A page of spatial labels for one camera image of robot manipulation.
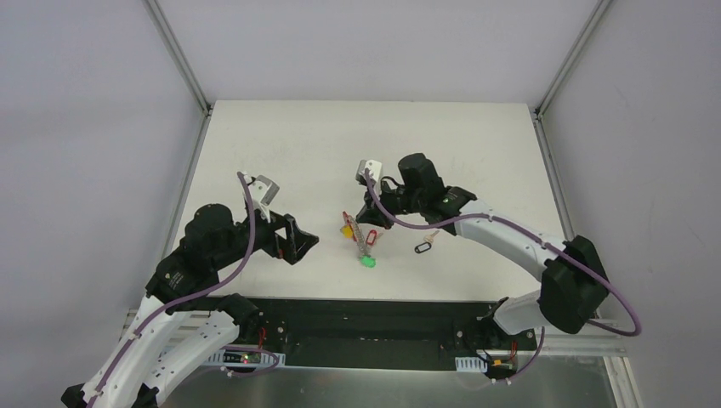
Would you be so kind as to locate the right white cable duct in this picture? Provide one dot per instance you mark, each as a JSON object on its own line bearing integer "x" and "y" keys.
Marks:
{"x": 471, "y": 364}

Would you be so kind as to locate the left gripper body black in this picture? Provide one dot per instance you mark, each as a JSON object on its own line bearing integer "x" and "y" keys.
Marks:
{"x": 275, "y": 235}

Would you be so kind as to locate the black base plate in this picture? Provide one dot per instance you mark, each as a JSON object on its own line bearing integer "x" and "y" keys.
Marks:
{"x": 390, "y": 335}

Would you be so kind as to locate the left aluminium frame rail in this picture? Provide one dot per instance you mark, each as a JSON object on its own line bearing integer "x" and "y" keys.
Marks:
{"x": 177, "y": 55}

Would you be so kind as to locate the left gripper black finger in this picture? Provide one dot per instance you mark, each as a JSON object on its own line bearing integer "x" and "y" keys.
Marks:
{"x": 290, "y": 226}
{"x": 297, "y": 246}

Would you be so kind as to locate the right aluminium frame rail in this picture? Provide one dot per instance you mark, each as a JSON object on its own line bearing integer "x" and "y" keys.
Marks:
{"x": 569, "y": 62}

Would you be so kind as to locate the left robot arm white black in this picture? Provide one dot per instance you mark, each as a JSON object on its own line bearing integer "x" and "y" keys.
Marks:
{"x": 179, "y": 324}

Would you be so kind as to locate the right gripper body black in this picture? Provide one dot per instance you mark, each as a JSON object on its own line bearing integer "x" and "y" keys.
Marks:
{"x": 373, "y": 204}

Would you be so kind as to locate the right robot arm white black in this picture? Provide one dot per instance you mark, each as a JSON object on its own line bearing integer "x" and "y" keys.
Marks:
{"x": 568, "y": 271}

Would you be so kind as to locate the front aluminium extrusion rail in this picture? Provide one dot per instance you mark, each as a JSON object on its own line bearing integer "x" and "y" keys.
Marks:
{"x": 590, "y": 341}

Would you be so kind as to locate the key with black tag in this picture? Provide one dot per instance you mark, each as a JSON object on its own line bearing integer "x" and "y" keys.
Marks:
{"x": 427, "y": 243}

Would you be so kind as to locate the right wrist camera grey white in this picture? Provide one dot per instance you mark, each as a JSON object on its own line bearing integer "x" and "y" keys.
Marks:
{"x": 369, "y": 169}

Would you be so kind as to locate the aluminium frame rail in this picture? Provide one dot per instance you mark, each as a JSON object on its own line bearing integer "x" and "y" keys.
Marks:
{"x": 177, "y": 55}
{"x": 569, "y": 62}

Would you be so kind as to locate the white cable duct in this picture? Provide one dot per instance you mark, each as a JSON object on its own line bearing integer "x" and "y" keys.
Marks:
{"x": 239, "y": 359}
{"x": 471, "y": 364}

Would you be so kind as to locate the left white cable duct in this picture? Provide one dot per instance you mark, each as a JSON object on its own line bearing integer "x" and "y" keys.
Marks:
{"x": 239, "y": 359}

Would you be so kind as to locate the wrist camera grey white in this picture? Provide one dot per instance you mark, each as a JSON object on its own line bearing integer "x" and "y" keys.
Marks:
{"x": 369, "y": 169}
{"x": 263, "y": 192}

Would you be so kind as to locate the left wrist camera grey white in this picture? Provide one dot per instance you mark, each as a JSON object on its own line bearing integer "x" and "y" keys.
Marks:
{"x": 263, "y": 192}

